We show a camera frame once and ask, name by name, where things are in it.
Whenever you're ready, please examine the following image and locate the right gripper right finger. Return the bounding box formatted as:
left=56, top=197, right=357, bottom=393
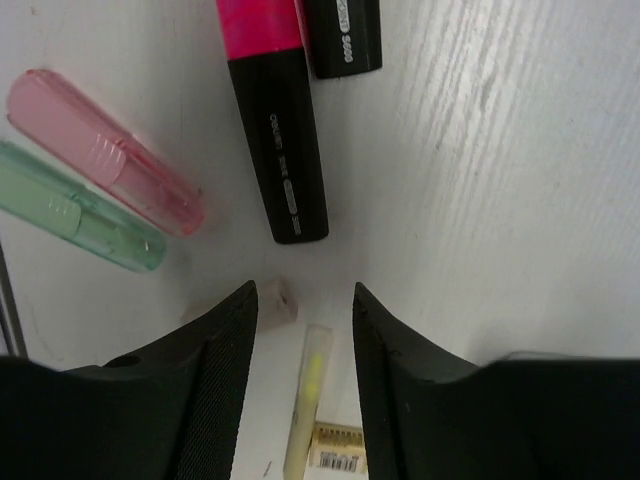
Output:
left=352, top=284, right=639, bottom=479

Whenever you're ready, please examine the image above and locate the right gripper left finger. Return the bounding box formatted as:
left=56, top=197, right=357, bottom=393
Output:
left=1, top=281, right=258, bottom=479

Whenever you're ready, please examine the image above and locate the small wooden sharpener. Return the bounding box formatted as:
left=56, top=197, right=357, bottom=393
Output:
left=308, top=422, right=368, bottom=474

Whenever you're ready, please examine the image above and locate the yellow highlighter pen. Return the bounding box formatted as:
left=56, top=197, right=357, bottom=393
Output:
left=283, top=324, right=333, bottom=480

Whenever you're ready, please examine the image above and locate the pink capped black marker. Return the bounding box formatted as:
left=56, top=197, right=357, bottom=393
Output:
left=216, top=0, right=329, bottom=244

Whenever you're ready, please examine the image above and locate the green capped black marker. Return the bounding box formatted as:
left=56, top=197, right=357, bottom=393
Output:
left=296, top=0, right=383, bottom=80

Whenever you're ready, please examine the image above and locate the grey eraser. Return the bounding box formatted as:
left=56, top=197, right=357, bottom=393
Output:
left=179, top=277, right=299, bottom=333

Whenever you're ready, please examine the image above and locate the green correction tape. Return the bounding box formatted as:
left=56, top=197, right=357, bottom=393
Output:
left=1, top=141, right=167, bottom=272

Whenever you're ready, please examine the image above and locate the pink correction tape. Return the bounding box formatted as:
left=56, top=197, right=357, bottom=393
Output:
left=6, top=69, right=205, bottom=236

